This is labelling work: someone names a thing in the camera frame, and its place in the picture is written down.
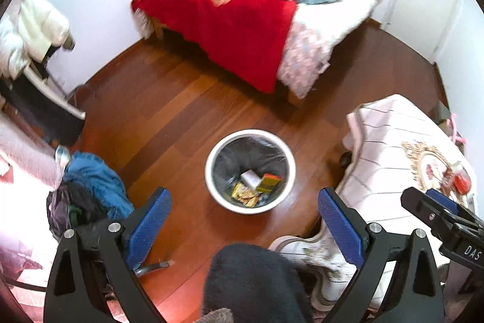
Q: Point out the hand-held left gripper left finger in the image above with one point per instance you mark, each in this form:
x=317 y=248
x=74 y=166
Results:
x=150 y=228

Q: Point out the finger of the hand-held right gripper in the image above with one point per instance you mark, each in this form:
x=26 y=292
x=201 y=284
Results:
x=442 y=199
x=423 y=207

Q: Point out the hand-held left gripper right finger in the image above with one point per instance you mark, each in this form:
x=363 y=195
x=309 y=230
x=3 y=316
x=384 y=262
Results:
x=340 y=228

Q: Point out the white trash bin black liner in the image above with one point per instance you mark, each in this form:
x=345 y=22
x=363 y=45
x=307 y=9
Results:
x=250 y=171

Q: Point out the metal chair leg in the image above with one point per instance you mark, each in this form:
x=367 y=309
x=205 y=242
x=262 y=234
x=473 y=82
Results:
x=153 y=267

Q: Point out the white sneaker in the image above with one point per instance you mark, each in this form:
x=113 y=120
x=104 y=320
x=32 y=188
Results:
x=321 y=266

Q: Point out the blue garment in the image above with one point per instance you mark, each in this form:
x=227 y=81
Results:
x=98 y=181

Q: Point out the pink plastic item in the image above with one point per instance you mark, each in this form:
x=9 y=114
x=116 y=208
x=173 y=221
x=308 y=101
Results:
x=455 y=128

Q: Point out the dark clothes pile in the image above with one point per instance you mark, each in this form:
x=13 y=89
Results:
x=70 y=211

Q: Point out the orange green small box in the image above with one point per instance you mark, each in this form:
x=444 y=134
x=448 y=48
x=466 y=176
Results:
x=269 y=182

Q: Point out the yellow snack wrapper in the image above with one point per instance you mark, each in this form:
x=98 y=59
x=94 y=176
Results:
x=244 y=195

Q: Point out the dark grey sock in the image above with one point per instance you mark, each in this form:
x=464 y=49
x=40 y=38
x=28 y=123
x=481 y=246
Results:
x=253 y=285

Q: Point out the grey fuzzy slipper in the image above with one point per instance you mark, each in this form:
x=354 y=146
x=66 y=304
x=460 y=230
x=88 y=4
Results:
x=217 y=316

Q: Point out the wooden bed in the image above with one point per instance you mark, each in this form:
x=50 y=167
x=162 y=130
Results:
x=293 y=96

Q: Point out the pink fleece cloth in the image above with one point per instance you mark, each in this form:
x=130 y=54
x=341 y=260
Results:
x=26 y=156

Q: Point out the white clothes rack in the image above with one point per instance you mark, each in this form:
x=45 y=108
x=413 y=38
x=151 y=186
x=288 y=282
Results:
x=56 y=92

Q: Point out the pink patterned quilt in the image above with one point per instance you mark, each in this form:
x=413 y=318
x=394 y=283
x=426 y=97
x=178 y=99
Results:
x=304 y=62

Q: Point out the white fluffy blanket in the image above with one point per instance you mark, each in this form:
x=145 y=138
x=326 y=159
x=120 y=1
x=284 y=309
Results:
x=332 y=18

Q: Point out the red blanket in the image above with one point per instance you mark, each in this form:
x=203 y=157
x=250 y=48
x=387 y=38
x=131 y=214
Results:
x=234 y=31

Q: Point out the white puffy jacket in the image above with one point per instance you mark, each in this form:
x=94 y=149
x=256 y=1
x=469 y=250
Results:
x=36 y=24

